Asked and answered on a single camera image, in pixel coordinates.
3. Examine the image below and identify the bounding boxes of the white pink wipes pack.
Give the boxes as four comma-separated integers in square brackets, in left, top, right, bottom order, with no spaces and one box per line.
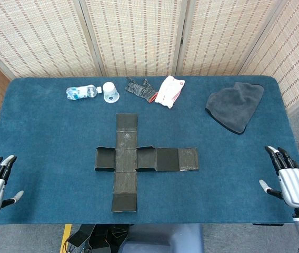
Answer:
[154,75,186,109]

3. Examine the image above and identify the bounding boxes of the grey knit glove red cuff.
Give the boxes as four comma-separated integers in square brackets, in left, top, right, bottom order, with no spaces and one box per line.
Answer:
[125,76,158,103]

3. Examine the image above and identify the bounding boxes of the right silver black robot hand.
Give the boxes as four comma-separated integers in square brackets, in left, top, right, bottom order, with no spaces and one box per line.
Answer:
[259,145,299,209]

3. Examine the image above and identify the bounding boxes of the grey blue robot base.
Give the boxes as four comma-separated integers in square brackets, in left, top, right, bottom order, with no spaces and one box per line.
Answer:
[117,223,205,253]

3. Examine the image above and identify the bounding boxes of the clear plastic water bottle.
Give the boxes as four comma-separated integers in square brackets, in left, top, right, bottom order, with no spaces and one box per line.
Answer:
[65,84,103,101]

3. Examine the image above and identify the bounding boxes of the blue carpet table cover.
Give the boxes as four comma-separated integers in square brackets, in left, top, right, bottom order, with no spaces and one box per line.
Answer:
[0,75,299,225]

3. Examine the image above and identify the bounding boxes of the black table bracket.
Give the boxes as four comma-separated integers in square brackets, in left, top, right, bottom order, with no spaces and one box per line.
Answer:
[252,222,284,227]

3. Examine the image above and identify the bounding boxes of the white paper cup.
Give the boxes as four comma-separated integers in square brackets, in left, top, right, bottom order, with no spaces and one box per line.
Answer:
[102,81,121,104]

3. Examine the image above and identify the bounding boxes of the dark grey folded cloth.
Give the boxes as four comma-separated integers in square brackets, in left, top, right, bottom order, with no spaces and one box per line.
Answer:
[205,82,265,135]

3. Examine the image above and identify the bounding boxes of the black paper box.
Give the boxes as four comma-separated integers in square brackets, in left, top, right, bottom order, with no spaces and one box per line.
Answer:
[94,113,200,213]

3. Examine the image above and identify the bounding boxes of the beige woven screen panel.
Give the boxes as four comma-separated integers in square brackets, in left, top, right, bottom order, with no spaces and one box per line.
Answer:
[238,0,299,116]
[0,0,102,79]
[175,0,288,77]
[79,0,190,77]

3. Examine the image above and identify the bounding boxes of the yellow floor tape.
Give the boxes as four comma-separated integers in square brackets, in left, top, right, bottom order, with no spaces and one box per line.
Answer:
[59,223,73,253]

